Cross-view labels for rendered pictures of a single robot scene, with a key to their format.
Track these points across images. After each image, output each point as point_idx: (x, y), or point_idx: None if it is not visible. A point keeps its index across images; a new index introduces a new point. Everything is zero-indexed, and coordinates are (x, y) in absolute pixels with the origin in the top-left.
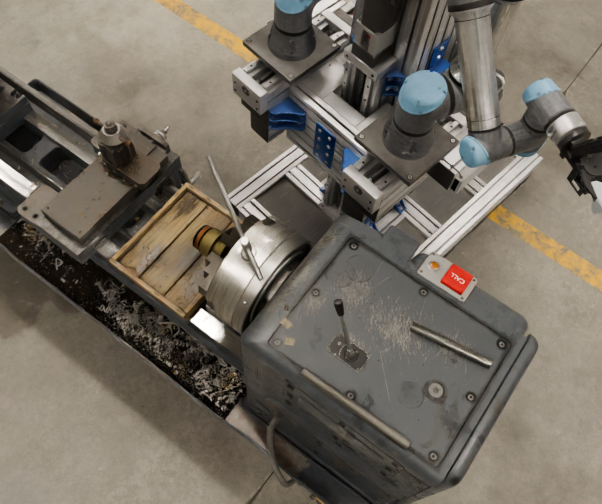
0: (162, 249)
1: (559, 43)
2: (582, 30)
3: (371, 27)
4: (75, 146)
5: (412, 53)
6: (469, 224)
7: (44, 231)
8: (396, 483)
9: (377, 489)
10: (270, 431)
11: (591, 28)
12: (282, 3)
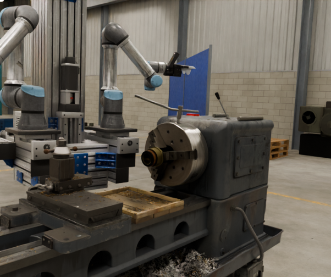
0: (130, 206)
1: None
2: None
3: (75, 88)
4: (1, 232)
5: (83, 102)
6: None
7: (99, 228)
8: (264, 173)
9: (263, 201)
10: (243, 211)
11: None
12: (38, 92)
